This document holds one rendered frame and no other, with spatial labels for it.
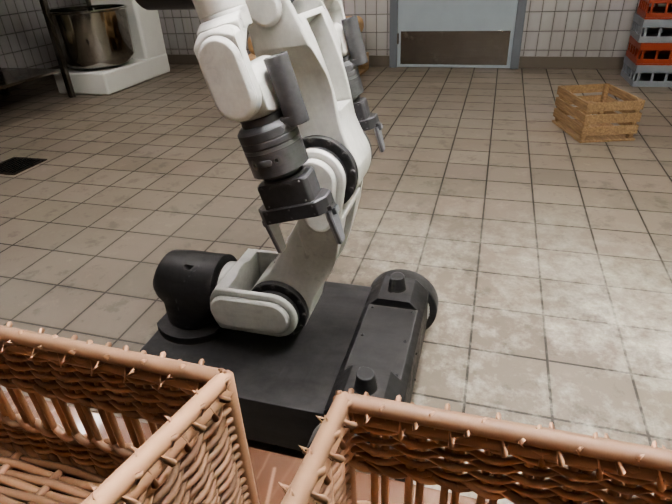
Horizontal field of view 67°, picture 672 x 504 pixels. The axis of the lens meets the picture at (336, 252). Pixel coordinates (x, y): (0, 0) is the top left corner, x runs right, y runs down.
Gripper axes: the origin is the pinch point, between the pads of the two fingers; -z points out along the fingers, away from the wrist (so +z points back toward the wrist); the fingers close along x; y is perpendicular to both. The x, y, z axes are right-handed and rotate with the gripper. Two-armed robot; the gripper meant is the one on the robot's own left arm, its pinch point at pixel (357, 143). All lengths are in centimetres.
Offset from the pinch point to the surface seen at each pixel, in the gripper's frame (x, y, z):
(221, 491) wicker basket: 14, -94, 6
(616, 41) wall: 118, 377, -67
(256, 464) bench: 11, -86, -2
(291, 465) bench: 13, -86, -2
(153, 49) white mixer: -271, 331, 33
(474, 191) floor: 14, 106, -63
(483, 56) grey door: 15, 377, -53
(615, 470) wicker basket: 38, -92, 6
